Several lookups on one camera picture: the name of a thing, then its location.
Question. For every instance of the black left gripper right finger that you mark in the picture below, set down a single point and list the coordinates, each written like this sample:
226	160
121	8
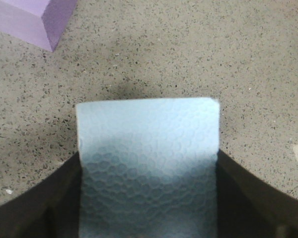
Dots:
248	207

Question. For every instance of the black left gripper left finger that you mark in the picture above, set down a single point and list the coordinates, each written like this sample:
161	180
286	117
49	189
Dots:
50	209

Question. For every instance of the purple foam cube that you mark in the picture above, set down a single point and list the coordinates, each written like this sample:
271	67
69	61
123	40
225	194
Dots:
38	22

